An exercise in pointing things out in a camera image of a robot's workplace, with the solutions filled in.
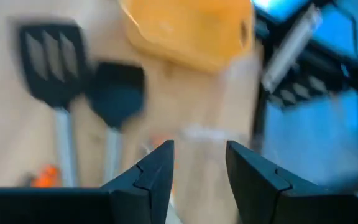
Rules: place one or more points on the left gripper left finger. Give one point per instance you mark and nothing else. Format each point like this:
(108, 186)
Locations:
(120, 208)

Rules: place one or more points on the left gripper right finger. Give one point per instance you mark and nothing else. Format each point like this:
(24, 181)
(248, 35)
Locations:
(275, 205)

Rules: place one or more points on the orange silicone spatula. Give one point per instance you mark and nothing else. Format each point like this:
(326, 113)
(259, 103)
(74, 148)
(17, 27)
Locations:
(47, 177)

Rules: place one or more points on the clear plastic container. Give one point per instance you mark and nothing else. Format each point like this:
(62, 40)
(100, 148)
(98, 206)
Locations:
(213, 133)

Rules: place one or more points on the yellow plastic container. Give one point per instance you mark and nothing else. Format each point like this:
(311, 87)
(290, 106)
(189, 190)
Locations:
(191, 34)

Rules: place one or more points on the silver metal bracket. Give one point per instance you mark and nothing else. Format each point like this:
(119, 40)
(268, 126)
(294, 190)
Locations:
(291, 46)

